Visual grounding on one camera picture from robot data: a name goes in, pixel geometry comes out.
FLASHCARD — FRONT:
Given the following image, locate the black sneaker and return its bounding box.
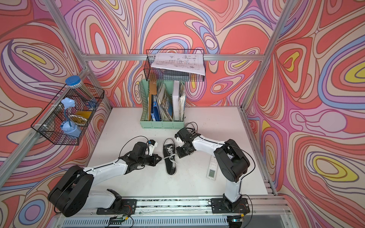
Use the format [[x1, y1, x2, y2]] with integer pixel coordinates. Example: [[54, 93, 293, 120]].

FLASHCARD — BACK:
[[184, 122, 198, 134], [163, 138, 177, 175]]

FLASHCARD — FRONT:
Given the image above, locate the black wire basket back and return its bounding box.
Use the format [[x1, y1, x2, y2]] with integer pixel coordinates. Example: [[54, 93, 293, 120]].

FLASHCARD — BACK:
[[144, 48, 206, 82]]

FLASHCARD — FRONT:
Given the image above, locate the white remote control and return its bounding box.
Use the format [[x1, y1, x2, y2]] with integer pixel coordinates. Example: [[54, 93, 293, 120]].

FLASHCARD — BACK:
[[206, 156, 219, 181]]

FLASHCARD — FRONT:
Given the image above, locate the yellow tin in basket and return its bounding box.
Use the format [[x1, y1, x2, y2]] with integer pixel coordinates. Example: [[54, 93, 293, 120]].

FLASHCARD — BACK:
[[69, 111, 92, 126]]

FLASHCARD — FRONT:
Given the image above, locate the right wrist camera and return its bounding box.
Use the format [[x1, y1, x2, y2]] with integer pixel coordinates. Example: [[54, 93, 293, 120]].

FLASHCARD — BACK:
[[175, 137, 184, 147]]

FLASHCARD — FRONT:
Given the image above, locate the white printed paper sheet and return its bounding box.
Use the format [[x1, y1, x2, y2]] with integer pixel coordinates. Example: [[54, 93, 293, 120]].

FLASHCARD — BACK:
[[151, 53, 206, 76]]

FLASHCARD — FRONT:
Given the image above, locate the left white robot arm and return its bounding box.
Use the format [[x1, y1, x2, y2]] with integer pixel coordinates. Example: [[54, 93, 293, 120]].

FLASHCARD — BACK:
[[48, 140, 161, 217]]

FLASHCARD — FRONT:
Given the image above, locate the black wire basket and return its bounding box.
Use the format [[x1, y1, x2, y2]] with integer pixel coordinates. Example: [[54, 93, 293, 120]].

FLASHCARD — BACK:
[[144, 48, 206, 82], [31, 84, 105, 145]]

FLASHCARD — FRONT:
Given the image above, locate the green perforated file organizer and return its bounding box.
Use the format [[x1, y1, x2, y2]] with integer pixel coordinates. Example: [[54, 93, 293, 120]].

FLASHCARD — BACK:
[[139, 79, 185, 129]]

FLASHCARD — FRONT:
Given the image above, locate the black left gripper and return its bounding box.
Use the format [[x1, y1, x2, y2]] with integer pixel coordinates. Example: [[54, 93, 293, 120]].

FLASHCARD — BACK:
[[136, 153, 162, 167]]

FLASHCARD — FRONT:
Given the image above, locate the black wire basket left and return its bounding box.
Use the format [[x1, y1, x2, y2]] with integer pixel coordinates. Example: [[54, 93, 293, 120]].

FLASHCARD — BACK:
[[31, 84, 105, 145]]

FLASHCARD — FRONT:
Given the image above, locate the blue lidded jar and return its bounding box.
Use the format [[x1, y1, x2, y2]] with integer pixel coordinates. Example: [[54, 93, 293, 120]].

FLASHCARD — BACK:
[[65, 76, 96, 103]]

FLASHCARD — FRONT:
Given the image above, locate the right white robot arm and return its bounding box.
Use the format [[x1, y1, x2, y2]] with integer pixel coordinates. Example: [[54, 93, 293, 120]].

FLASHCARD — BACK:
[[175, 127, 251, 203]]

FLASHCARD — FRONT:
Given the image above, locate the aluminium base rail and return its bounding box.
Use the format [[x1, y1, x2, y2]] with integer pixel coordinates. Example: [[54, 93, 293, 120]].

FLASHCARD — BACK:
[[48, 195, 299, 228]]

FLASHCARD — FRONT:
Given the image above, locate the white book in organizer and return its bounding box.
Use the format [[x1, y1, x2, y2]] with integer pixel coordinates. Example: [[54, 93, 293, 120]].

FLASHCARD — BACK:
[[172, 81, 180, 121]]

